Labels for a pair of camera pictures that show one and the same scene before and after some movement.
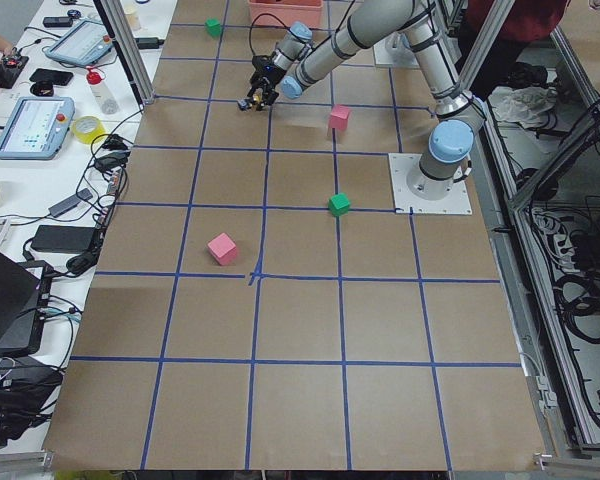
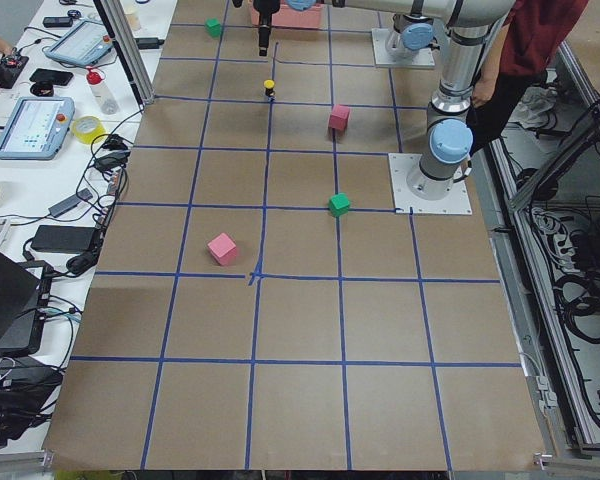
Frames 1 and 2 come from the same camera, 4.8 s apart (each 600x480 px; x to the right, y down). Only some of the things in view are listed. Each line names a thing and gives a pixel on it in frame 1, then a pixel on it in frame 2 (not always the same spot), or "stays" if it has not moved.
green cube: (339, 204) stays
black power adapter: (63, 238) stays
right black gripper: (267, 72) to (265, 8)
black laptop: (14, 302) stays
